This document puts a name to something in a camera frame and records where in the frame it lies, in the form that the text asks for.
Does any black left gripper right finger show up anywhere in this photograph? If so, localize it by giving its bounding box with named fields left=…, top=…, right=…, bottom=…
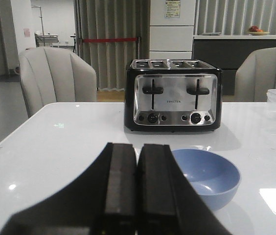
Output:
left=137, top=144, right=230, bottom=235

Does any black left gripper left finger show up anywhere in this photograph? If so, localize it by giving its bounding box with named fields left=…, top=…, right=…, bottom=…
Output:
left=0, top=143, right=136, bottom=235

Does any dark kitchen counter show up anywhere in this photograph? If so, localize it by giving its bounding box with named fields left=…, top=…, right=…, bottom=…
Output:
left=192, top=35, right=276, bottom=96

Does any red barrier belt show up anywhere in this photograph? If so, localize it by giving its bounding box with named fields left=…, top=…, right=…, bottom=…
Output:
left=82, top=37, right=138, bottom=43

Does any metal cart in background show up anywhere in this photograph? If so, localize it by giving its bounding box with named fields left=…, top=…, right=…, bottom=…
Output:
left=35, top=33, right=59, bottom=47

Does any white refrigerator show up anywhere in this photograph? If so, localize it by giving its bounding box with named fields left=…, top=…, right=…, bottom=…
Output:
left=149, top=0, right=196, bottom=59

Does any beige armchair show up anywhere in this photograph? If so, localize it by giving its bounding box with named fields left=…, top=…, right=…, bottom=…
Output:
left=19, top=47, right=97, bottom=117
left=234, top=47, right=276, bottom=102

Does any left beige armchair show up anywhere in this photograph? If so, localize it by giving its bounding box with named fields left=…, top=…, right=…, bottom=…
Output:
left=19, top=47, right=97, bottom=117

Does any blue bowl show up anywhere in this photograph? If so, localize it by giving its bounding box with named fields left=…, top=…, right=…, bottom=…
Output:
left=172, top=149, right=241, bottom=211

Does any fruit plate on counter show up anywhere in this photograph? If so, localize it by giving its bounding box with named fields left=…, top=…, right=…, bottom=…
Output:
left=247, top=25, right=270, bottom=36

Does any right beige armchair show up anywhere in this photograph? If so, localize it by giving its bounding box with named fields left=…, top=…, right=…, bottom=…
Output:
left=234, top=47, right=276, bottom=102

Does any black and chrome toaster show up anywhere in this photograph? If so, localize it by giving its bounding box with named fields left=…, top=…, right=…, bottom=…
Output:
left=124, top=59, right=222, bottom=132

